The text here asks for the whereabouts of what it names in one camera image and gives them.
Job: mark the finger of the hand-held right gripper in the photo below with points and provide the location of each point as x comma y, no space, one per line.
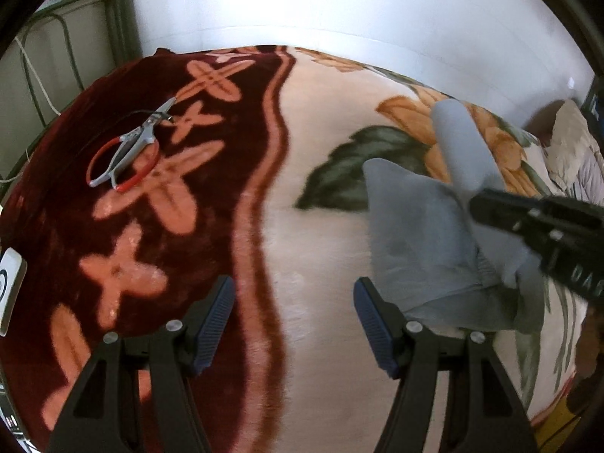
500,210

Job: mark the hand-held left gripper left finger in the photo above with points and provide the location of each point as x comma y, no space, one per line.
212,321

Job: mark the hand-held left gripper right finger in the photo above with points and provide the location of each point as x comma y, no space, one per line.
373,325

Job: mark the grey pants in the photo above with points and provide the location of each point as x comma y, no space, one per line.
415,226

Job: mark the lavender quilt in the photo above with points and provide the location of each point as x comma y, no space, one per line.
590,170

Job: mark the beige pillow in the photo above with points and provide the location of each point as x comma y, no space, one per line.
571,137

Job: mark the floral plush blanket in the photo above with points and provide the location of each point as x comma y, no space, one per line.
306,245

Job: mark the grey scissors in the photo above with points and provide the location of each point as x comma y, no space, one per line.
141,134

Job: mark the white device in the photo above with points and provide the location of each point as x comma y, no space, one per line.
9,288

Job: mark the green metal bed frame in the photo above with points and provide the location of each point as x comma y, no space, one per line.
125,19

